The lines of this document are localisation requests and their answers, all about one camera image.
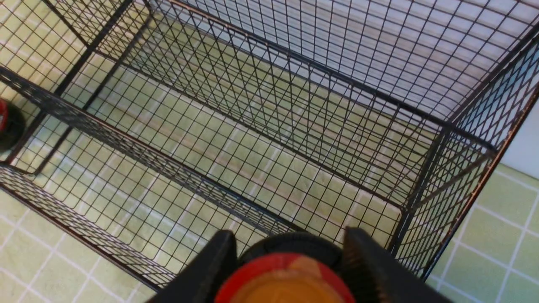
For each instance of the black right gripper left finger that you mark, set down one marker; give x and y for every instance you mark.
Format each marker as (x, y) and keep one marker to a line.
(200, 281)

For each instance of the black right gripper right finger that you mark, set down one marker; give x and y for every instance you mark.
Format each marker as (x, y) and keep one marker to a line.
(374, 276)

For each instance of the brown label soy sauce bottle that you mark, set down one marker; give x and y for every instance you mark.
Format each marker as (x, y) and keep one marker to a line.
(287, 268)

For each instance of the red label soy sauce bottle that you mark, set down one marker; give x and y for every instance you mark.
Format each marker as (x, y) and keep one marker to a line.
(12, 125)

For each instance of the green checkered tablecloth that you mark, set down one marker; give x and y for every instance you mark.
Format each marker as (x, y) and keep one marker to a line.
(492, 248)

